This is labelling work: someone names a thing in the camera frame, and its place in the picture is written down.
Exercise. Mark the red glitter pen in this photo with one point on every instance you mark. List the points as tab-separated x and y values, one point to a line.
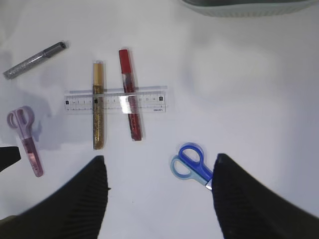
130	91

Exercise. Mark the gold glitter pen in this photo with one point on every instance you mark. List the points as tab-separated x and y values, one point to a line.
98	105

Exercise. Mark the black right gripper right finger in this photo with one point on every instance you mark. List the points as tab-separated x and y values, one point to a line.
246	209

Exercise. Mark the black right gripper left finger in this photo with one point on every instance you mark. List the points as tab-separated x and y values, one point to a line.
75	211

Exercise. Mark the clear plastic ruler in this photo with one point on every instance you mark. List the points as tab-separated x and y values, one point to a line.
152	99

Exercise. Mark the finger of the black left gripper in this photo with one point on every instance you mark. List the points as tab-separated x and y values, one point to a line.
9	155

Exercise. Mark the pink capped scissors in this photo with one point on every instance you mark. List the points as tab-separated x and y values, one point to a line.
21	120

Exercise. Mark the silver glitter pen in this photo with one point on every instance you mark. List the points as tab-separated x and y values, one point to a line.
35	60

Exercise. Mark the green plastic woven basket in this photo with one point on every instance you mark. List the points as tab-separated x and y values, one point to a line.
247	8

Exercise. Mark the blue capped scissors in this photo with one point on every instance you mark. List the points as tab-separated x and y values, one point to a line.
197	170

